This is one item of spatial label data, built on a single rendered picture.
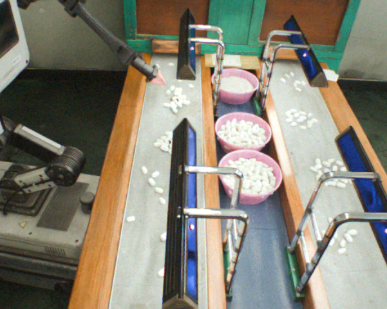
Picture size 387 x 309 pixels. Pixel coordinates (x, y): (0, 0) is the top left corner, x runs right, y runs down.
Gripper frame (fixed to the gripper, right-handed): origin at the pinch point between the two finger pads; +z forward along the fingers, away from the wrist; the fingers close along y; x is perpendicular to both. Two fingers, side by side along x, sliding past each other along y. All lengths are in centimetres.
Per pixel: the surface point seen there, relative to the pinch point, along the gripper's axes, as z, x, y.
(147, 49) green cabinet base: -8.1, 11.0, 45.7
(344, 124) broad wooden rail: 74, -54, -19
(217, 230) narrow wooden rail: 24, -10, -86
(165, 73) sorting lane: 4.1, 6.6, 25.0
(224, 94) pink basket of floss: 30.1, -14.4, 5.8
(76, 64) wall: -28, 106, 134
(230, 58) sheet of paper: 31, -21, 40
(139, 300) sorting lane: 6, 8, -112
